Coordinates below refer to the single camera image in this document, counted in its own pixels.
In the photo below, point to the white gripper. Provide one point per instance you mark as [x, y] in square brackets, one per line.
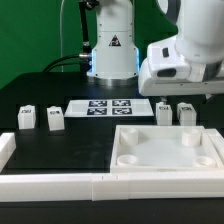
[165, 72]

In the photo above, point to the white square tabletop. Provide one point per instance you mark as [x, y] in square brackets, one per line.
[146, 148]

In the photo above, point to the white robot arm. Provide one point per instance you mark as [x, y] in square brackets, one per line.
[115, 58]

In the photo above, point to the white marker base plate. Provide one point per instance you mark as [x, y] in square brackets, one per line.
[109, 108]

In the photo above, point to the white right fence wall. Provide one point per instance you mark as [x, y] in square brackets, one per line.
[217, 140]

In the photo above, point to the white fence wall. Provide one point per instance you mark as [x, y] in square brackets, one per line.
[96, 187]
[217, 140]
[7, 147]

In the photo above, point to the white front fence wall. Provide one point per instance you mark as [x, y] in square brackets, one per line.
[96, 187]

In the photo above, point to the white left fence wall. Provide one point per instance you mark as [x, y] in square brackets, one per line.
[7, 147]

